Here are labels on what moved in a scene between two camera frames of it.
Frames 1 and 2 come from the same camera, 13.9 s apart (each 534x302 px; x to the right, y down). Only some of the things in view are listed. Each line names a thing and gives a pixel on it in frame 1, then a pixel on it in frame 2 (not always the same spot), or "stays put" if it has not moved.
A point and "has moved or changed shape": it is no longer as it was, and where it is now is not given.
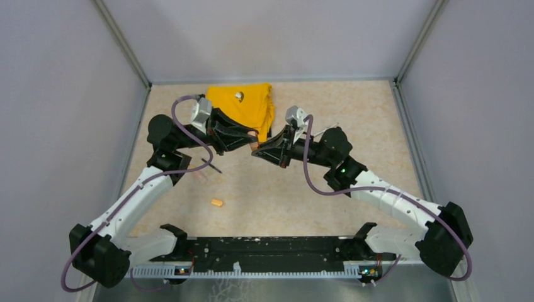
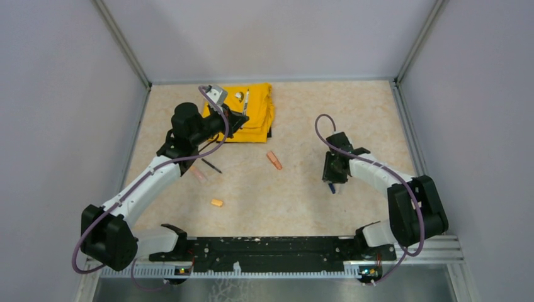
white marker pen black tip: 321,132 → 246,102
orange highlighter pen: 254,145 has moved or changed shape
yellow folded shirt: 250,106 stays put
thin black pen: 212,166 stays put
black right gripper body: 287,148 → 331,172
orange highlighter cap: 216,202 stays put
